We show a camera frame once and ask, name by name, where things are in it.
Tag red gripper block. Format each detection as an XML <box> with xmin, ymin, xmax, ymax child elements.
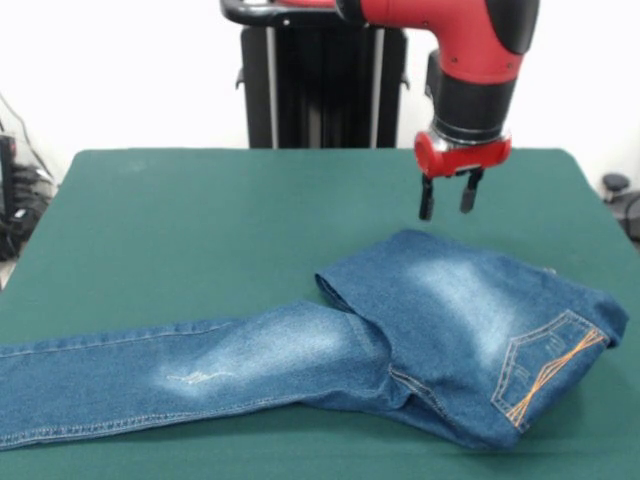
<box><xmin>413</xmin><ymin>129</ymin><xmax>514</xmax><ymax>221</ymax></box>

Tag blue denim jeans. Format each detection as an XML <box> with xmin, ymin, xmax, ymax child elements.
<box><xmin>0</xmin><ymin>228</ymin><xmax>630</xmax><ymax>453</ymax></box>

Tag dark green table cloth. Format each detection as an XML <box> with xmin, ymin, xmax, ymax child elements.
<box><xmin>0</xmin><ymin>147</ymin><xmax>640</xmax><ymax>480</ymax></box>

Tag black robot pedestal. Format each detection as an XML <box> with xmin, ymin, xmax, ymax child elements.
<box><xmin>219</xmin><ymin>0</ymin><xmax>412</xmax><ymax>150</ymax></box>

